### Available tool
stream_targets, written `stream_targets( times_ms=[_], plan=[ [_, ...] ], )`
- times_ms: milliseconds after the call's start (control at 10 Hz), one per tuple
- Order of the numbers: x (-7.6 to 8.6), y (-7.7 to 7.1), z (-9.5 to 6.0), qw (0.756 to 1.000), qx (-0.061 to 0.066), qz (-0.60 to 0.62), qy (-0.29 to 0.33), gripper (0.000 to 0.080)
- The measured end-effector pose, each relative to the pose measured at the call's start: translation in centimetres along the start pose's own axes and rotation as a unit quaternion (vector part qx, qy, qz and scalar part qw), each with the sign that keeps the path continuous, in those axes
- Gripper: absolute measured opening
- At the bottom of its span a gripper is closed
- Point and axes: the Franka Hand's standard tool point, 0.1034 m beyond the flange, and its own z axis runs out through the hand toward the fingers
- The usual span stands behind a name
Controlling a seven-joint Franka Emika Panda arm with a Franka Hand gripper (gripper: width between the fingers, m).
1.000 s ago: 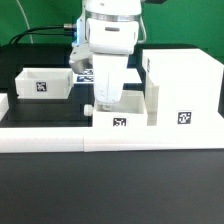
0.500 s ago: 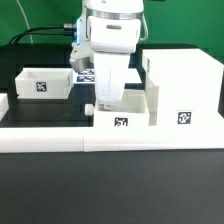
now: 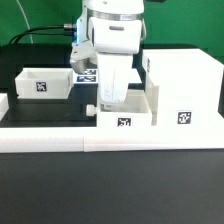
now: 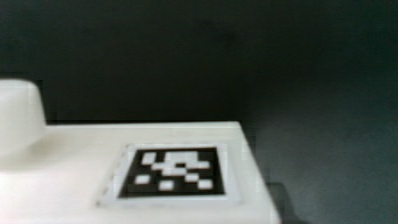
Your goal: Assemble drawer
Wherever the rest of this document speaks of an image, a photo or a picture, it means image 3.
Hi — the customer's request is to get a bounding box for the white marker base plate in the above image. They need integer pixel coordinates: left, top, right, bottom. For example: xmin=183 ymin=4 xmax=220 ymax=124
xmin=72 ymin=68 xmax=143 ymax=86

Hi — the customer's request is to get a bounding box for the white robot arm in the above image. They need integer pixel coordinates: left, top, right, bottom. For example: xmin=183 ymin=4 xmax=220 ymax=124
xmin=70 ymin=0 xmax=146 ymax=105

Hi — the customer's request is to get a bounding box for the white drawer cabinet frame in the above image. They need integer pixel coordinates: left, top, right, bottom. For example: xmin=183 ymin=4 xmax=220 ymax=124
xmin=142 ymin=48 xmax=224 ymax=127

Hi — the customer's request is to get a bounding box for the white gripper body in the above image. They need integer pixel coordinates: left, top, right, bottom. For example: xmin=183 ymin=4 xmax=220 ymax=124
xmin=97 ymin=53 xmax=133 ymax=104

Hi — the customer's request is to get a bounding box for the white L-shaped boundary rail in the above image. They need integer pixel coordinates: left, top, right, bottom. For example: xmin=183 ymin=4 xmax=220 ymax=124
xmin=0 ymin=93 xmax=224 ymax=153

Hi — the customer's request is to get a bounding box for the white rear drawer box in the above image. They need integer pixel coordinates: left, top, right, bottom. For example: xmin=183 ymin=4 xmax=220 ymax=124
xmin=15 ymin=68 xmax=73 ymax=99

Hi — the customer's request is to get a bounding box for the white front drawer box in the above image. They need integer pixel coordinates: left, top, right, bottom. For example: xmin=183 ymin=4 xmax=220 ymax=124
xmin=86 ymin=89 xmax=152 ymax=128

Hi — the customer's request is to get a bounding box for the white drawer box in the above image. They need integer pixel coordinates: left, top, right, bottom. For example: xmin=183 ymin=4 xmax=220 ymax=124
xmin=15 ymin=68 xmax=73 ymax=99
xmin=86 ymin=89 xmax=152 ymax=128

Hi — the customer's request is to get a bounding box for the black cable bundle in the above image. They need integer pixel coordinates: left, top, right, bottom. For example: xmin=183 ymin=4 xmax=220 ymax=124
xmin=8 ymin=23 xmax=78 ymax=46

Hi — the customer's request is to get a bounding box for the thin white cable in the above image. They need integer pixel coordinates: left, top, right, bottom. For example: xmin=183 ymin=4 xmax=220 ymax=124
xmin=15 ymin=0 xmax=35 ymax=45

